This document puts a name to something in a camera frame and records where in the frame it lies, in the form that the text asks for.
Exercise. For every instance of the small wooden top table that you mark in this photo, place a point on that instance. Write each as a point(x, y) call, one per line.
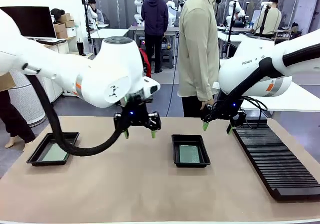
point(85, 56)

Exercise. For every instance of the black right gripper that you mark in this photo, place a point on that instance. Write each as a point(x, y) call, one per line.
point(225, 110)

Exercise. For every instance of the black tripod stand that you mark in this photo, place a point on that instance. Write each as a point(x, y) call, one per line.
point(263, 22)

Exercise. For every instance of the background person in beige top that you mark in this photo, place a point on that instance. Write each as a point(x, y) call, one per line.
point(272, 19)

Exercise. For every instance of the grey door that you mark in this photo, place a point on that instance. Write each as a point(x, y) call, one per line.
point(308, 7)

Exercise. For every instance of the red jacket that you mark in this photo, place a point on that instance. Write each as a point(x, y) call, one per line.
point(147, 64)

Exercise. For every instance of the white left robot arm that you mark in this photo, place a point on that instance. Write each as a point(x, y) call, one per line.
point(105, 69)

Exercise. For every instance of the black laptop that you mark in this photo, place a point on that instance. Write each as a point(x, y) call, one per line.
point(51, 41)

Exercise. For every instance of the green glass plate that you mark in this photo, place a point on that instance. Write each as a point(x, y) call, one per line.
point(52, 154)
point(189, 154)

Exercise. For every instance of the black tumbler with straw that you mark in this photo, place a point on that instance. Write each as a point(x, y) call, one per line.
point(81, 48)

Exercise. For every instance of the beige sleeved right forearm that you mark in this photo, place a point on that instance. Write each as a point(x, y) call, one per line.
point(205, 84)

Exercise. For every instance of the white storage box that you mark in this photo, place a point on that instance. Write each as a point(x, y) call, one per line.
point(71, 32)

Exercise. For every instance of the person in navy hoodie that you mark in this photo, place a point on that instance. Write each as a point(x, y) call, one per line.
point(155, 17)

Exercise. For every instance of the black computer monitor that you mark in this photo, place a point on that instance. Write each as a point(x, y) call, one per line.
point(32, 22)

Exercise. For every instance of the long white background table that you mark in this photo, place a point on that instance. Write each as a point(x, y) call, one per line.
point(232, 37)

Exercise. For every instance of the white rounded side table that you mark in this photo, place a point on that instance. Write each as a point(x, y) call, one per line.
point(300, 99)

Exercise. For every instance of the white cylindrical air purifier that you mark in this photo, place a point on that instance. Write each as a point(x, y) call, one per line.
point(25, 101)

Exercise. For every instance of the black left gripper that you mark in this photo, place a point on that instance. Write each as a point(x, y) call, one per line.
point(135, 114)

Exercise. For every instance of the person's right hand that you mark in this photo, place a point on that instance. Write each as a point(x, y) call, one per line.
point(207, 102)

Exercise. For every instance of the black ESD tray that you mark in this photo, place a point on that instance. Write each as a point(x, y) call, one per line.
point(176, 149)
point(35, 156)

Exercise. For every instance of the person in beige shirt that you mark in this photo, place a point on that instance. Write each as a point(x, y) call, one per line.
point(197, 47)

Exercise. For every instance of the brown cardboard box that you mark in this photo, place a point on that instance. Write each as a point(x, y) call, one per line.
point(65, 17)
point(59, 27)
point(70, 24)
point(61, 35)

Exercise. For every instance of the metal storage shelf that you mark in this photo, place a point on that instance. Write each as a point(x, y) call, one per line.
point(282, 35)

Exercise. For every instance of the seated person in grey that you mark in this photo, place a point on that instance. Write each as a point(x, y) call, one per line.
point(96, 13)

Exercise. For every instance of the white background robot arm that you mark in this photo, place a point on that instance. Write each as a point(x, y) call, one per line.
point(172, 10)
point(91, 13)
point(237, 9)
point(138, 2)

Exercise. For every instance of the black slotted board rack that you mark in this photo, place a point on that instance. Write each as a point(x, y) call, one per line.
point(280, 174)

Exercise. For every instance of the grey metal workbench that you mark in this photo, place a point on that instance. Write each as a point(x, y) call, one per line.
point(172, 42)

